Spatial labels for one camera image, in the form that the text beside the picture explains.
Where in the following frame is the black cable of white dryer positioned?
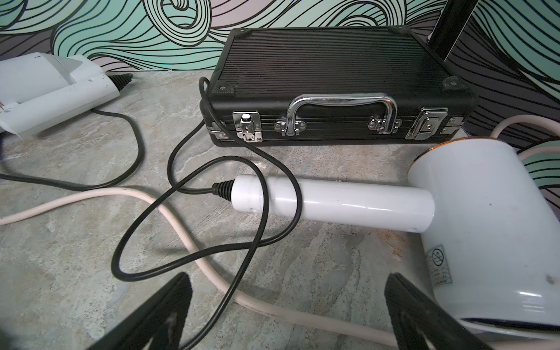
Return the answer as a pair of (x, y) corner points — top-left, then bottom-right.
(110, 76), (303, 350)

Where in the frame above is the white hair dryer straight handle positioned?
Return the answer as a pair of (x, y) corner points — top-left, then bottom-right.
(225, 138), (559, 340)

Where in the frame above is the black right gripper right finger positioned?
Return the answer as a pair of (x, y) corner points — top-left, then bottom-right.
(384, 273), (491, 349)

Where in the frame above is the black corner frame post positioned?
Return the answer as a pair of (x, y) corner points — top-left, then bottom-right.
(427, 0), (479, 61)

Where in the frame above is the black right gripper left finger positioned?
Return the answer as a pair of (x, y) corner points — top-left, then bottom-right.
(90, 272), (193, 349)

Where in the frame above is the pink power strip cable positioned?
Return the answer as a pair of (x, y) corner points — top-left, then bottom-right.
(0, 114), (560, 350)

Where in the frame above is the black ribbed carrying case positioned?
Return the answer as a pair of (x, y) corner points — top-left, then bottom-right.
(200, 26), (478, 147)

